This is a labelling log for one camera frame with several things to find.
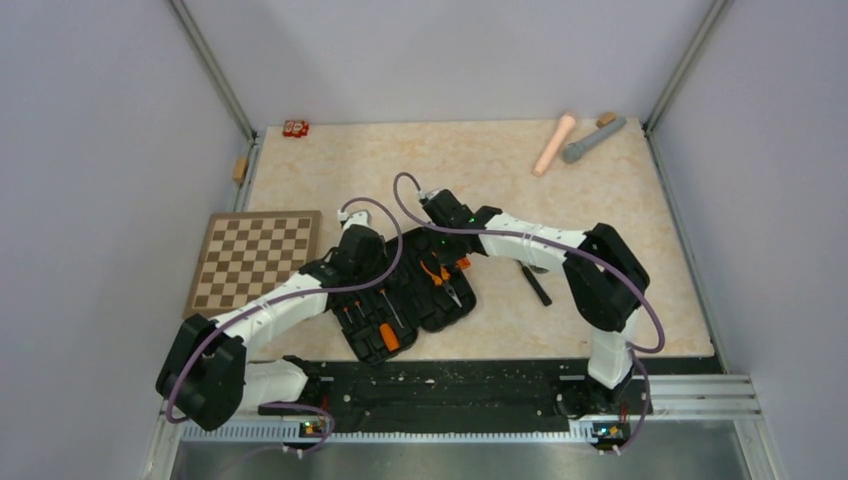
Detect orange handled pliers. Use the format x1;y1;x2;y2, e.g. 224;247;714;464
419;259;463;307

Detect black plastic tool case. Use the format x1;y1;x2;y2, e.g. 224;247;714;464
328;228;477;365

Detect long orange handled screwdriver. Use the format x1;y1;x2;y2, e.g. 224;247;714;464
379;323;400;352

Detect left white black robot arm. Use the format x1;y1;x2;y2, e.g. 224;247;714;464
155;224;392;431

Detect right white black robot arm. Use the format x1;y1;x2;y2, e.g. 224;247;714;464
419;189;650;419

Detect wooden chessboard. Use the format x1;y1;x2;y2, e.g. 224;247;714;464
183;210;322;318

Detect grey toy microphone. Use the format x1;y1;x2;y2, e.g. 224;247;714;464
562;115;627;164

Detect red toy car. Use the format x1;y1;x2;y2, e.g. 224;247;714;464
281;120;310;138

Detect left wooden block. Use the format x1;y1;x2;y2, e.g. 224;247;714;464
232;157;249;185

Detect wooden block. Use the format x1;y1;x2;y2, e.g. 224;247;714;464
232;157;249;185
595;111;617;128

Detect pink toy microphone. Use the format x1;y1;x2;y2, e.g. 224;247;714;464
531;111;577;177

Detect back wooden block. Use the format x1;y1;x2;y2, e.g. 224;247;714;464
595;111;617;128

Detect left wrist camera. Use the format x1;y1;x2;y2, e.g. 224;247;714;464
337;209;371;230

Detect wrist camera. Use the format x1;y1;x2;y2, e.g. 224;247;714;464
417;188;442;204
337;209;371;230

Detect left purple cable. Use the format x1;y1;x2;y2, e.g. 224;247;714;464
164;196;405;458

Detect purple cable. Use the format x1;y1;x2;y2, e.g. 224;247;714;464
164;196;405;458
392;172;666;458

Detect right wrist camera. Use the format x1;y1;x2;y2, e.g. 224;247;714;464
417;188;442;204

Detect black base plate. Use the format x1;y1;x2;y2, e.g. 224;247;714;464
290;356;652;434

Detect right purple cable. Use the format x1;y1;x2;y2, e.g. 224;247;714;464
392;172;666;458

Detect aluminium frame rail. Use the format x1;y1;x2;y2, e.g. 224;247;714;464
143;367;786;479

